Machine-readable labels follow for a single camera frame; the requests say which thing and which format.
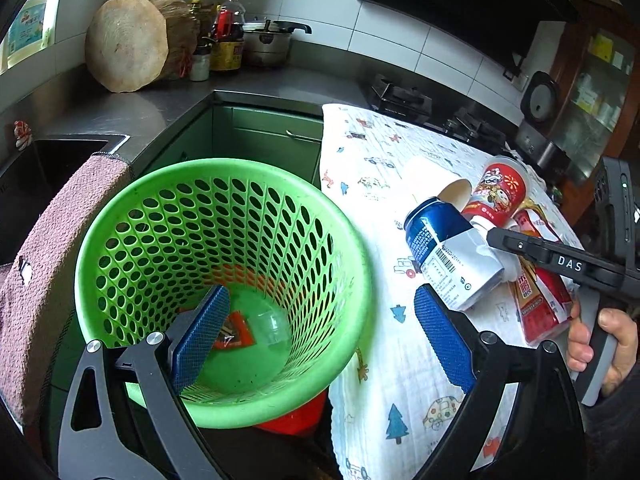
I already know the red orange wrapper in basket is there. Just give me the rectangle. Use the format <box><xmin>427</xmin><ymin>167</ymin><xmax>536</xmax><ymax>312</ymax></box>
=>
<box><xmin>213</xmin><ymin>311</ymin><xmax>255</xmax><ymax>350</ymax></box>

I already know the round wooden chopping block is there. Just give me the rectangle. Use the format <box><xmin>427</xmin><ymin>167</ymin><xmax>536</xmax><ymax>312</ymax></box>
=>
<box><xmin>85</xmin><ymin>0</ymin><xmax>200</xmax><ymax>93</ymax></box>

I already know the red snack tube can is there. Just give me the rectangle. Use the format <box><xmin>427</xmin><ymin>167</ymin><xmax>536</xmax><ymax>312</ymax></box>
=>
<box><xmin>462</xmin><ymin>156</ymin><xmax>530</xmax><ymax>228</ymax></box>

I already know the dark oil bottle yellow label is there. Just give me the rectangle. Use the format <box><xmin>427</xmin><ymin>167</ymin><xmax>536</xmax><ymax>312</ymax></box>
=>
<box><xmin>209</xmin><ymin>0</ymin><xmax>245</xmax><ymax>73</ymax></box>

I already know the person's right hand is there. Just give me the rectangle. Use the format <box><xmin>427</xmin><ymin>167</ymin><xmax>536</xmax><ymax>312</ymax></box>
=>
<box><xmin>566</xmin><ymin>299</ymin><xmax>640</xmax><ymax>399</ymax></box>

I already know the green plastic waste basket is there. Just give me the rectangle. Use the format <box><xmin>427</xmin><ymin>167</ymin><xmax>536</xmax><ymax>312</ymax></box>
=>
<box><xmin>74</xmin><ymin>158</ymin><xmax>375</xmax><ymax>429</ymax></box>

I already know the pink towel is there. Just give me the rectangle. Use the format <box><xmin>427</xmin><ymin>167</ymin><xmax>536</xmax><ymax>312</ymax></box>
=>
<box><xmin>1</xmin><ymin>154</ymin><xmax>132</xmax><ymax>426</ymax></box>

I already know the black gas stove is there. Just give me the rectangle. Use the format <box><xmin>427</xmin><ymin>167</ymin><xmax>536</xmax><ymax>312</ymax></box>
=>
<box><xmin>366</xmin><ymin>74</ymin><xmax>516</xmax><ymax>155</ymax></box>

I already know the black rice cooker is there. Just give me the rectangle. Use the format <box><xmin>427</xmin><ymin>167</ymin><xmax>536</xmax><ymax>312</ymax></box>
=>
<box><xmin>520</xmin><ymin>70</ymin><xmax>560</xmax><ymax>126</ymax></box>

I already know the white patterned table cloth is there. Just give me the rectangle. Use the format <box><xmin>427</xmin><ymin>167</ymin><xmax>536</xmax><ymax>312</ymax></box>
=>
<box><xmin>319</xmin><ymin>103</ymin><xmax>586</xmax><ymax>480</ymax></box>

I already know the white paper cup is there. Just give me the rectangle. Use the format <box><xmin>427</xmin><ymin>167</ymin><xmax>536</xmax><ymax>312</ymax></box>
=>
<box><xmin>437</xmin><ymin>179</ymin><xmax>472</xmax><ymax>212</ymax></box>

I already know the wooden glass cabinet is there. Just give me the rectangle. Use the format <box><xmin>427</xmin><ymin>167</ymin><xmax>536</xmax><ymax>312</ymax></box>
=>
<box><xmin>549</xmin><ymin>21</ymin><xmax>639</xmax><ymax>226</ymax></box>

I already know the blue and white carton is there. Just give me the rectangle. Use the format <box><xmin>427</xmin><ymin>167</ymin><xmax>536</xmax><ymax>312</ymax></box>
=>
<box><xmin>404</xmin><ymin>197</ymin><xmax>503</xmax><ymax>311</ymax></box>

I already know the green cabinet door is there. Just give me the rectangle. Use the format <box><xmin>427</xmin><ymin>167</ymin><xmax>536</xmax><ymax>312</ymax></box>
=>
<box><xmin>213</xmin><ymin>106</ymin><xmax>323</xmax><ymax>188</ymax></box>

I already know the red snack wrapper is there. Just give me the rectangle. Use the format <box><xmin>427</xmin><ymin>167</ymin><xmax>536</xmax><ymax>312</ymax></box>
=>
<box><xmin>510</xmin><ymin>203</ymin><xmax>573</xmax><ymax>346</ymax></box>

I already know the red stool under basket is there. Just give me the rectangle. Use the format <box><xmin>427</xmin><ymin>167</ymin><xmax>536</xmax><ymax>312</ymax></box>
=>
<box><xmin>257</xmin><ymin>390</ymin><xmax>328</xmax><ymax>438</ymax></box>

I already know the steel pressure cooker pot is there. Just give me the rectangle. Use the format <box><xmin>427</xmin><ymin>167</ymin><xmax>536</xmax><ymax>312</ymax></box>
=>
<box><xmin>242</xmin><ymin>20</ymin><xmax>312</xmax><ymax>70</ymax></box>

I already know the detergent bottle on windowsill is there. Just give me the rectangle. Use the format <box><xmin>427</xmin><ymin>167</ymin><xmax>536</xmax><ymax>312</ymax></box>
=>
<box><xmin>1</xmin><ymin>0</ymin><xmax>48</xmax><ymax>73</ymax></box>

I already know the small white jar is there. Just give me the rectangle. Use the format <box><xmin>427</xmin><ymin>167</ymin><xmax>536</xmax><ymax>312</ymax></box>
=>
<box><xmin>189</xmin><ymin>53</ymin><xmax>210</xmax><ymax>82</ymax></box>

